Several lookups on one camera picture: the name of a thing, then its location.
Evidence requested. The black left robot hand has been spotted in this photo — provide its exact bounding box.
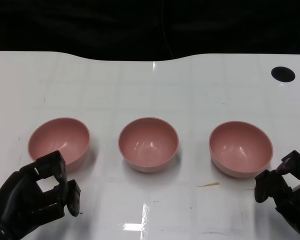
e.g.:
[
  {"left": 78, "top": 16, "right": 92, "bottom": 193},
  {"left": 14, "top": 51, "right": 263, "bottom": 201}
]
[{"left": 0, "top": 149, "right": 82, "bottom": 240}]

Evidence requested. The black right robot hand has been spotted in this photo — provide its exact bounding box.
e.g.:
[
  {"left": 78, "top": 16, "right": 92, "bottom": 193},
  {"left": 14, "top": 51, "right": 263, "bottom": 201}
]
[{"left": 254, "top": 149, "right": 300, "bottom": 237}]

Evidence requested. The pink plastic bowl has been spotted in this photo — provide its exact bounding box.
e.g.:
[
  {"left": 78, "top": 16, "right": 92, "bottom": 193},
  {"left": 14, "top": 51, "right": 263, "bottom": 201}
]
[
  {"left": 208, "top": 120, "right": 274, "bottom": 179},
  {"left": 117, "top": 116, "right": 179, "bottom": 174},
  {"left": 27, "top": 117, "right": 91, "bottom": 173}
]

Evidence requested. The small orange wood sliver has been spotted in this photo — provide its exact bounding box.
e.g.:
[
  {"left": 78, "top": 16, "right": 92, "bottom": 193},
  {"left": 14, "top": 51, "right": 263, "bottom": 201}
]
[{"left": 196, "top": 181, "right": 220, "bottom": 188}]

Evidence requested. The black round table grommet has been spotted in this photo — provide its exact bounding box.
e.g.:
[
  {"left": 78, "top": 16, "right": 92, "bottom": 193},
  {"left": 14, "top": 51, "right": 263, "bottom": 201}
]
[{"left": 270, "top": 66, "right": 296, "bottom": 83}]

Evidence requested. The black backdrop curtain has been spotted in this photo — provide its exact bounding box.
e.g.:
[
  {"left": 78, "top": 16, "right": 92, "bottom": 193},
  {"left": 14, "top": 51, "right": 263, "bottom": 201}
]
[{"left": 0, "top": 0, "right": 300, "bottom": 61}]

